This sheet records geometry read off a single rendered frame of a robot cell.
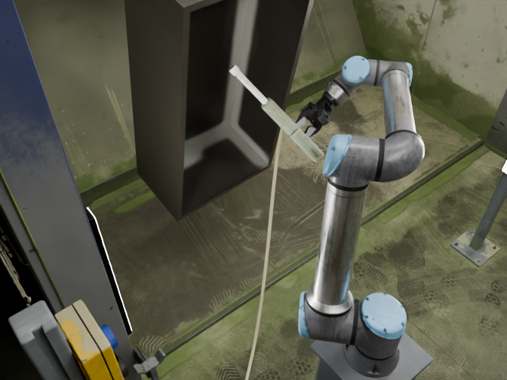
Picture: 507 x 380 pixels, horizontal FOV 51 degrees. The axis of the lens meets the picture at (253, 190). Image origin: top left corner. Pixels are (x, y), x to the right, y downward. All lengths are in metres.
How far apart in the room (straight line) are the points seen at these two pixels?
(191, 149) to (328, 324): 1.42
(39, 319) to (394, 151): 0.93
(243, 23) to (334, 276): 1.32
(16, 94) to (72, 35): 2.06
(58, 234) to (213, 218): 1.73
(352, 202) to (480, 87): 2.43
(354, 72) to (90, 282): 1.11
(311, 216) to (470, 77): 1.44
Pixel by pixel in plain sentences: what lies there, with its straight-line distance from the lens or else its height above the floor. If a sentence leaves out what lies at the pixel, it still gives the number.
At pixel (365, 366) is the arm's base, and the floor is 0.69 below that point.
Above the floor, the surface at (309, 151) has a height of 1.06.
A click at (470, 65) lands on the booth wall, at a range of 3.77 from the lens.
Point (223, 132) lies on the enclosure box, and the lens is 2.91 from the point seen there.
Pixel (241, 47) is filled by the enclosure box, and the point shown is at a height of 1.06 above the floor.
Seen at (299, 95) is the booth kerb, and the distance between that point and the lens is 3.91.
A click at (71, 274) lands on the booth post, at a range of 1.62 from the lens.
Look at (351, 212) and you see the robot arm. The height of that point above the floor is 1.29.
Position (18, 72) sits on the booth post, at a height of 1.77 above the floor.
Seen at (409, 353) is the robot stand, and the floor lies 0.64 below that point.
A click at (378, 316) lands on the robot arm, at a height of 0.91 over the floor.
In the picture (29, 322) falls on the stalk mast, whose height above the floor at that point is 1.64.
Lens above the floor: 2.37
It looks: 46 degrees down
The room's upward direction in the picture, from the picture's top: straight up
